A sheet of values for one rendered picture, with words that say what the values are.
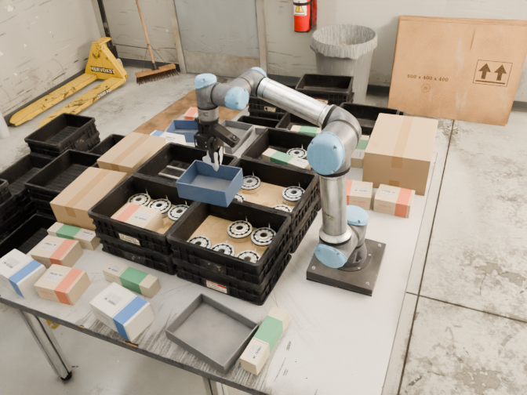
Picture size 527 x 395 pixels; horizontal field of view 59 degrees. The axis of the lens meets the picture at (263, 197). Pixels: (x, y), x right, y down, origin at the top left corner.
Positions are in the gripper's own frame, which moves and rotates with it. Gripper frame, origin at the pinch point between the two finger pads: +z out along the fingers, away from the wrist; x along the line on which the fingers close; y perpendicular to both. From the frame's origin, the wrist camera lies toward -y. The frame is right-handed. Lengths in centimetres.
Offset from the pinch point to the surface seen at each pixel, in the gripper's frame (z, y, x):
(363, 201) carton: 33, -46, -48
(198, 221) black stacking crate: 26.9, 11.1, 2.0
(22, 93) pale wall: 76, 331, -176
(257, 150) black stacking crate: 20, 9, -53
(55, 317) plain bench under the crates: 48, 46, 54
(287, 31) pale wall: 29, 97, -310
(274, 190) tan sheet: 26.8, -9.0, -32.2
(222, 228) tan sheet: 29.6, 1.3, -0.6
